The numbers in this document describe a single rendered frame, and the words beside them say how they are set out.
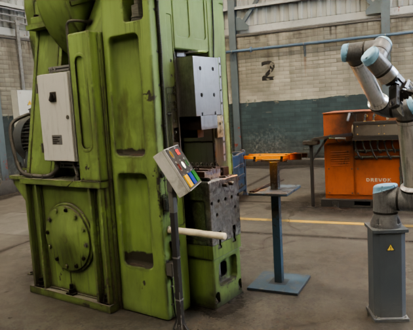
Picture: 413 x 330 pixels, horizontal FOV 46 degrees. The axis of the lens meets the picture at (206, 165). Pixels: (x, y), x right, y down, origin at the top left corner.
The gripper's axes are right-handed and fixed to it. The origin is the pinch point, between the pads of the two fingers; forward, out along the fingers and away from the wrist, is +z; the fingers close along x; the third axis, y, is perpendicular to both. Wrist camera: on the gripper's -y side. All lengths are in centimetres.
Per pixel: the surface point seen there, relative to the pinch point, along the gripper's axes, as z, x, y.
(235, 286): 47, 178, -50
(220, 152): -25, 169, 20
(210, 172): -27, 147, -13
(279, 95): 112, 640, 563
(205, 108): -61, 131, 12
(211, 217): -8, 148, -37
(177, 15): -118, 120, 43
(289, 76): 97, 608, 591
